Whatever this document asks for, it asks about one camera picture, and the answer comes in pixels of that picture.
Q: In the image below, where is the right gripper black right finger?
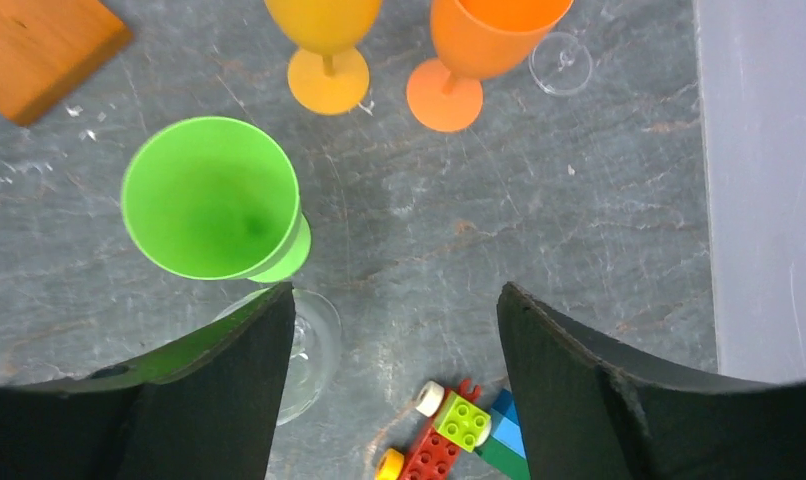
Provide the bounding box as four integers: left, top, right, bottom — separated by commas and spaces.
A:
497, 283, 806, 479

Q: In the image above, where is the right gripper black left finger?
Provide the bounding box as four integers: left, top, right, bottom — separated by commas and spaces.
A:
0, 283, 296, 479

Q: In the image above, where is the clear wine glass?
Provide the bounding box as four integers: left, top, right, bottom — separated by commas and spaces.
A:
527, 32, 593, 97
213, 287, 343, 426

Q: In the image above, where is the green wine glass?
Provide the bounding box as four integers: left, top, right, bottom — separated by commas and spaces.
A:
120, 116, 312, 283

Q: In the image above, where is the yellow wine glass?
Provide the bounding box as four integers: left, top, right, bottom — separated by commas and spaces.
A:
264, 0, 382, 115

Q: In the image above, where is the orange wine glass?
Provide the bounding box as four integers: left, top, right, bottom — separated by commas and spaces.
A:
406, 0, 573, 133

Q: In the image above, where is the red toy brick car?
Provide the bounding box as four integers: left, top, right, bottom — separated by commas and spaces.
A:
374, 378, 492, 480

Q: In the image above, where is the gold wire glass rack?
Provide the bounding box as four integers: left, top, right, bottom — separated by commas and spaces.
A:
0, 0, 133, 126

